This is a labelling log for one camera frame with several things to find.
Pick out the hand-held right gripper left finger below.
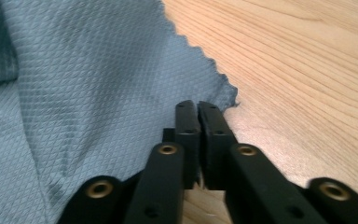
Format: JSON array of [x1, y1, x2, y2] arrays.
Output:
[[162, 99, 202, 190]]

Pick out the grey-blue textured cloth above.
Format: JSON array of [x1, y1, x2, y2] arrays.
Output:
[[0, 0, 240, 224]]

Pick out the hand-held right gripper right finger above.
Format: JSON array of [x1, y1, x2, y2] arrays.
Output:
[[198, 101, 239, 191]]

